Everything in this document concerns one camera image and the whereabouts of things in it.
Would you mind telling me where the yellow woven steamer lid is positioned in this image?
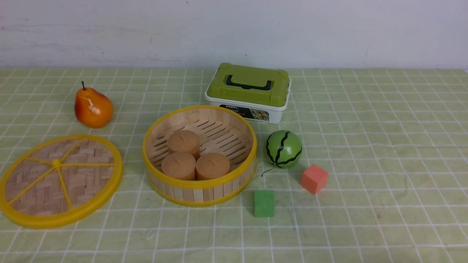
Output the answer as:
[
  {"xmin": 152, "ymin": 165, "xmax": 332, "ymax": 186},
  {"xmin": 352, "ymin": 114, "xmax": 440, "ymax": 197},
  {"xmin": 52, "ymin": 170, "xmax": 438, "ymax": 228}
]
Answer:
[{"xmin": 0, "ymin": 134, "xmax": 123, "ymax": 229}]

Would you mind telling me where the bamboo steamer basket yellow rim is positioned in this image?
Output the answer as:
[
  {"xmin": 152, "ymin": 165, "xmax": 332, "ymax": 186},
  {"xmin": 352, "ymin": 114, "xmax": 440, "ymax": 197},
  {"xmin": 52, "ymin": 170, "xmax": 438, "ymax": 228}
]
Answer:
[{"xmin": 142, "ymin": 105, "xmax": 257, "ymax": 207}]

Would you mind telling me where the tan round bun front right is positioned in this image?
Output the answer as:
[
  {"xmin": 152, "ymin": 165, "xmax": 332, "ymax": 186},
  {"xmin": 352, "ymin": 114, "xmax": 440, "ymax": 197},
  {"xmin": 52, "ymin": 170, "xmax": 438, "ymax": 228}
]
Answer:
[{"xmin": 196, "ymin": 152, "xmax": 230, "ymax": 180}]

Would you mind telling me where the tan round bun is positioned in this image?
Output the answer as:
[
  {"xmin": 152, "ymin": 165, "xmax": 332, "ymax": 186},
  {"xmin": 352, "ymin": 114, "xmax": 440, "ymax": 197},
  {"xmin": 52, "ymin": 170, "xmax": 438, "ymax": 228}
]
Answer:
[
  {"xmin": 196, "ymin": 152, "xmax": 230, "ymax": 180},
  {"xmin": 167, "ymin": 130, "xmax": 200, "ymax": 160},
  {"xmin": 162, "ymin": 152, "xmax": 197, "ymax": 181}
]

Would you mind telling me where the green lidded white storage box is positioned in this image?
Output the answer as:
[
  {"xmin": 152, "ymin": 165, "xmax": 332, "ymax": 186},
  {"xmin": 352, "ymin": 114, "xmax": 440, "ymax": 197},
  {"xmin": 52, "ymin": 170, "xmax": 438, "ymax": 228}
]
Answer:
[{"xmin": 204, "ymin": 63, "xmax": 291, "ymax": 124}]

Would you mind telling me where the green toy watermelon ball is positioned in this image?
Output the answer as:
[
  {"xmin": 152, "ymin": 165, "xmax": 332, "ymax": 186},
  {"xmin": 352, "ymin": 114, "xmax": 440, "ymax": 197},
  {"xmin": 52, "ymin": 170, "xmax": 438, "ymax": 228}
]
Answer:
[{"xmin": 261, "ymin": 130, "xmax": 302, "ymax": 177}]

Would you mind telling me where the tan round bun back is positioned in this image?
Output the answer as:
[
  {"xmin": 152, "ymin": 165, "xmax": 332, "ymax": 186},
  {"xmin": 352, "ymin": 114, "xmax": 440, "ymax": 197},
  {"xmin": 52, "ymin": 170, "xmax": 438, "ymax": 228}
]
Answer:
[{"xmin": 167, "ymin": 130, "xmax": 200, "ymax": 160}]

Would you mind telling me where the tan round bun front left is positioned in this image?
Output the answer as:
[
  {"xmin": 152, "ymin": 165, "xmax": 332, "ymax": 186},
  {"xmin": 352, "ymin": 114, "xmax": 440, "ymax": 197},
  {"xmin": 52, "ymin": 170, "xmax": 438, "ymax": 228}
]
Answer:
[{"xmin": 162, "ymin": 152, "xmax": 197, "ymax": 181}]

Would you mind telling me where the green foam cube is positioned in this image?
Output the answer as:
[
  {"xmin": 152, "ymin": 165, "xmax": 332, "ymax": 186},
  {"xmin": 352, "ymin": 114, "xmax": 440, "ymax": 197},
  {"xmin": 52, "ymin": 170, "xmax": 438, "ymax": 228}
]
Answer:
[{"xmin": 254, "ymin": 190, "xmax": 275, "ymax": 218}]

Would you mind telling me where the orange red foam cube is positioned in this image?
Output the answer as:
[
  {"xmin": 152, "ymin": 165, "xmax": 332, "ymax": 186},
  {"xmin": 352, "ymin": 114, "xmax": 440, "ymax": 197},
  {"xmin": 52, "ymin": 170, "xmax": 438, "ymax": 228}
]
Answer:
[{"xmin": 300, "ymin": 164, "xmax": 329, "ymax": 195}]

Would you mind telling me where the orange red toy pear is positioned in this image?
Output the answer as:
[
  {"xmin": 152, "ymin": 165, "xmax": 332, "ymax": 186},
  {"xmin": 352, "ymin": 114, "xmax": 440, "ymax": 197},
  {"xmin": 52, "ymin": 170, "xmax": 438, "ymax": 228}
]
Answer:
[{"xmin": 75, "ymin": 81, "xmax": 114, "ymax": 129}]

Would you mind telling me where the green checked tablecloth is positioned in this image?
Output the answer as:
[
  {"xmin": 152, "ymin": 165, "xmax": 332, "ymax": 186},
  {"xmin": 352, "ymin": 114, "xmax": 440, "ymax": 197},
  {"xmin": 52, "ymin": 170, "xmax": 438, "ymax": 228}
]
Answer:
[{"xmin": 0, "ymin": 68, "xmax": 468, "ymax": 263}]

